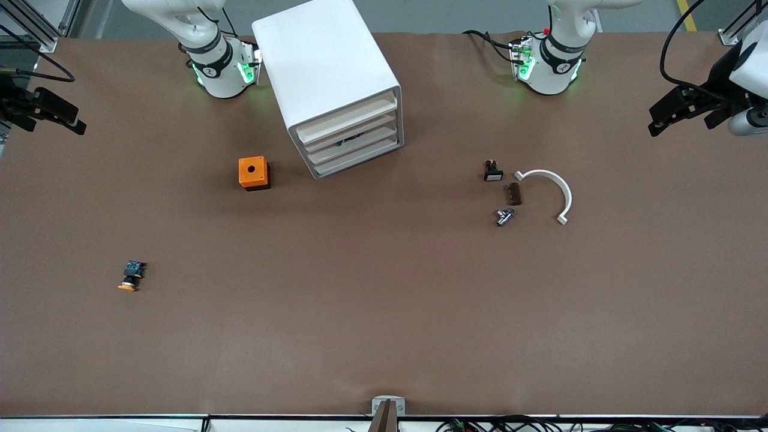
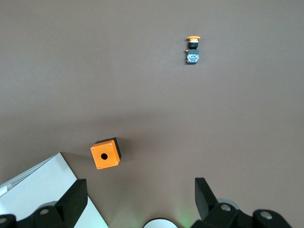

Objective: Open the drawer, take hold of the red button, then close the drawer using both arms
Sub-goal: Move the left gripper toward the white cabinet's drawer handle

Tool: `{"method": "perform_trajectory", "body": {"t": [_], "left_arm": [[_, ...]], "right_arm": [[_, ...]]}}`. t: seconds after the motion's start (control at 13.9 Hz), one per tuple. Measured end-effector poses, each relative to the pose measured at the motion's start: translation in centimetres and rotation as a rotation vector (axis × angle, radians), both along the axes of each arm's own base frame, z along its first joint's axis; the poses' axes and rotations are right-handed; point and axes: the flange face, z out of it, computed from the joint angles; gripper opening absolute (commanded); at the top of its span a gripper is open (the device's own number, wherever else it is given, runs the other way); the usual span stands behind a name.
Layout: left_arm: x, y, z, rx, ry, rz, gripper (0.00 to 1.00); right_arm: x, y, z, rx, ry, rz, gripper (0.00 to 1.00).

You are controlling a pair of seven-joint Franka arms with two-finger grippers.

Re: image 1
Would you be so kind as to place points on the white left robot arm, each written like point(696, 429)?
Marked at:
point(555, 69)

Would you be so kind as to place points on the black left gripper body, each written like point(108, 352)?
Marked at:
point(718, 78)

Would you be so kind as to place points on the black switch with white face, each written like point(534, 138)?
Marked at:
point(493, 175)

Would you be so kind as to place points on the white drawer cabinet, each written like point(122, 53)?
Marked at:
point(318, 60)

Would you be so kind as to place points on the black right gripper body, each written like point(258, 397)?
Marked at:
point(12, 102)

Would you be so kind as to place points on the grey metal clamp bracket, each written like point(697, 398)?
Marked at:
point(377, 408)

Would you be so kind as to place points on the brown terminal block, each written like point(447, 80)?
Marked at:
point(515, 194)

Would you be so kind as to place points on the silver metal tee fitting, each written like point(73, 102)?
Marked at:
point(503, 218)

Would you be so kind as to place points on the orange capped push button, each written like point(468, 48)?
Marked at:
point(131, 277)

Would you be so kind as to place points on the aluminium frame profile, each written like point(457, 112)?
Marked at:
point(728, 38)
point(48, 43)

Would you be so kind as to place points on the white plastic drawer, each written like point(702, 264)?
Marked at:
point(379, 127)
point(360, 156)
point(345, 120)

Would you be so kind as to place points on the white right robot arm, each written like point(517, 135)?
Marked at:
point(216, 72)

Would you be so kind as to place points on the orange button enclosure box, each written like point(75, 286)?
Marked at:
point(259, 165)

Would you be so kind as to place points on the white curved plastic bracket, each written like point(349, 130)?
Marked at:
point(561, 181)

